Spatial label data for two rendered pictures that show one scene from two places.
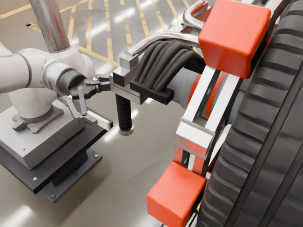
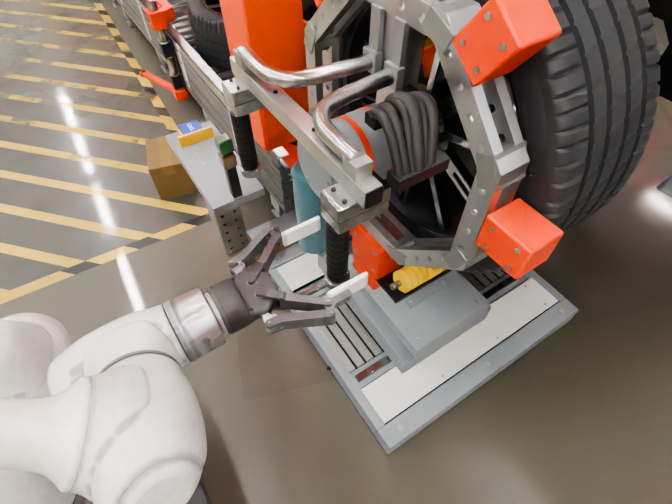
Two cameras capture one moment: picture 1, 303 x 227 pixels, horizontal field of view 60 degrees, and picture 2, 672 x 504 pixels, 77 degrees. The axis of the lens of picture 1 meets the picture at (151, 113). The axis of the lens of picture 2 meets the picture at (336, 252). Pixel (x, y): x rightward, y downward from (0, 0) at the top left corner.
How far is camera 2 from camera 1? 0.57 m
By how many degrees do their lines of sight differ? 44
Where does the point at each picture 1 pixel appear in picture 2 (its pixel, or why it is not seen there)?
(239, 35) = (544, 20)
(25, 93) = (31, 483)
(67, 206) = not seen: outside the picture
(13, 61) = (158, 368)
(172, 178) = (513, 224)
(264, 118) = (580, 82)
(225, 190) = (576, 171)
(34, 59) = (146, 339)
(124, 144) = not seen: hidden behind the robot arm
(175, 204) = (548, 232)
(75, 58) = (23, 332)
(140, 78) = (405, 166)
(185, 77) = not seen: hidden behind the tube
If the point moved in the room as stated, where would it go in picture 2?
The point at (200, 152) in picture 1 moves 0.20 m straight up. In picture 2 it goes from (521, 172) to (584, 31)
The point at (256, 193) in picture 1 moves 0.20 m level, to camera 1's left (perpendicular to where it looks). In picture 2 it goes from (595, 149) to (589, 248)
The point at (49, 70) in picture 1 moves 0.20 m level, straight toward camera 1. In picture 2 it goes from (186, 326) to (341, 320)
